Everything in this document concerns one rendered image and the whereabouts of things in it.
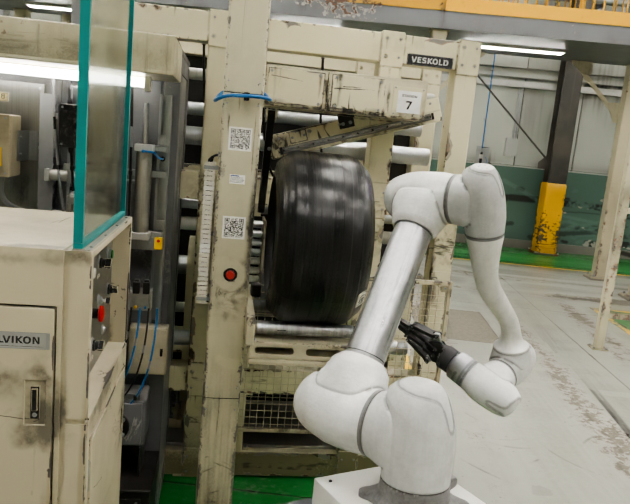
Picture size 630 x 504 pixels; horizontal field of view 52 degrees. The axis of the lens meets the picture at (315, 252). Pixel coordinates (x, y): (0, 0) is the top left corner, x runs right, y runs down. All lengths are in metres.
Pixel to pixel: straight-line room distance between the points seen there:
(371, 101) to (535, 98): 9.56
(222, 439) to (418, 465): 1.09
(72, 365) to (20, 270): 0.22
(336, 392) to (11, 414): 0.69
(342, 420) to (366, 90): 1.35
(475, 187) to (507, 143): 10.06
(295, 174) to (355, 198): 0.20
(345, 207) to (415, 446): 0.85
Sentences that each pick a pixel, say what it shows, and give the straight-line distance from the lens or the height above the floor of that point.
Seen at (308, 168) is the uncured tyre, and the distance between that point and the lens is 2.06.
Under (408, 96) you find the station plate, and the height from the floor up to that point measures 1.72.
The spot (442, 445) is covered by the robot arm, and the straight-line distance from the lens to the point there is 1.43.
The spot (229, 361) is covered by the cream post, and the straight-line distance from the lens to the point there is 2.26.
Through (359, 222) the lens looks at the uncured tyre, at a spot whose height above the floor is 1.29.
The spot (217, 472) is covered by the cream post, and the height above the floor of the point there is 0.34.
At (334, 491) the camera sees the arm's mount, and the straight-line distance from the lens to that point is 1.55.
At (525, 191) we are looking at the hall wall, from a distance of 11.82.
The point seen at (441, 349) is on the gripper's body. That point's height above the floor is 0.96.
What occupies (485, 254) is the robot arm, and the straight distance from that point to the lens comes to 1.72.
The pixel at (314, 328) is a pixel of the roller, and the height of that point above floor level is 0.91.
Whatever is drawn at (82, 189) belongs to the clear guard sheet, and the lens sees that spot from 1.36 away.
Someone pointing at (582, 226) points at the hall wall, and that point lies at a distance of 12.19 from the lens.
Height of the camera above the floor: 1.53
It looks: 10 degrees down
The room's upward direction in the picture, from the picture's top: 5 degrees clockwise
